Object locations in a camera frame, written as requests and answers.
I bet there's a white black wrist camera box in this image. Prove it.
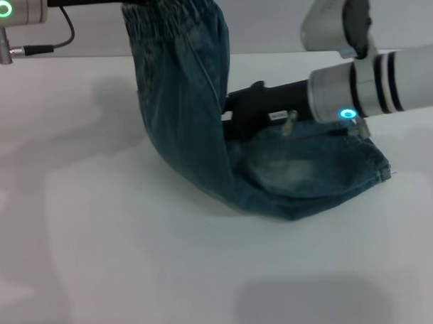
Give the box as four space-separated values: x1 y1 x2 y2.
299 0 380 63

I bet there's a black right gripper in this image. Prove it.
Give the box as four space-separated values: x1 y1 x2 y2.
219 78 314 142

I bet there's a thin black red cable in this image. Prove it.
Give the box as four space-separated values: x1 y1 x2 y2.
8 5 77 58

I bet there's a blue denim shorts cartoon print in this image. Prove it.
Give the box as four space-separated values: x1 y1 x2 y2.
120 0 393 228

